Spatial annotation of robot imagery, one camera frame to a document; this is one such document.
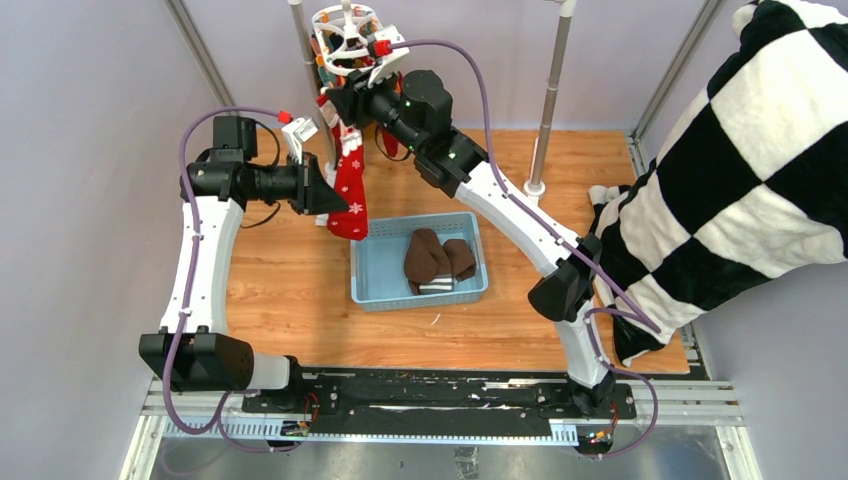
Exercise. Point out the black white checkered blanket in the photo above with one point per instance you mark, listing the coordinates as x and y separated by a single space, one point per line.
750 184

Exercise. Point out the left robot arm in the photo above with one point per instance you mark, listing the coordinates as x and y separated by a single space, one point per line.
192 350

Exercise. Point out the white grey drying rack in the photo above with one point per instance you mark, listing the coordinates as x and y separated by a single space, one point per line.
534 188

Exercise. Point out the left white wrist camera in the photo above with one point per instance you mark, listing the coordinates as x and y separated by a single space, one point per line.
296 133

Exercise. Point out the aluminium frame rail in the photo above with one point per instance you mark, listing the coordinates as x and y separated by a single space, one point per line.
679 402

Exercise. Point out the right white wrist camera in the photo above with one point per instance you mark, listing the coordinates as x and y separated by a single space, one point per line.
384 46

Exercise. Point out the red snowflake christmas sock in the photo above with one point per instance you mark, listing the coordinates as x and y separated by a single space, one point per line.
352 223

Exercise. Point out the light blue plastic basket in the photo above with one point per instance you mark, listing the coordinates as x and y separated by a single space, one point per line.
378 282

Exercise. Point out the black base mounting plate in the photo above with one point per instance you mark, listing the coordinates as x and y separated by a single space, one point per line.
416 404

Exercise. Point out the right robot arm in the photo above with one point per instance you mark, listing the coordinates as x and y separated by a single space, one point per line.
417 111

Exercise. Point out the white round sock hanger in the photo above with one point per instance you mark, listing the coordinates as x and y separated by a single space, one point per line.
341 36

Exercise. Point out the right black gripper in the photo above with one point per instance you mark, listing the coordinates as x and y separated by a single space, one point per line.
353 106

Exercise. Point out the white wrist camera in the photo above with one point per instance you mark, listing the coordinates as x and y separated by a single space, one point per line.
384 46
296 133

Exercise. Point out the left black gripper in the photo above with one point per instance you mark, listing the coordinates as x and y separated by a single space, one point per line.
315 195

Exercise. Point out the brown sock striped cuff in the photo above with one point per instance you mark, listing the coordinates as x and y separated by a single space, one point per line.
462 265

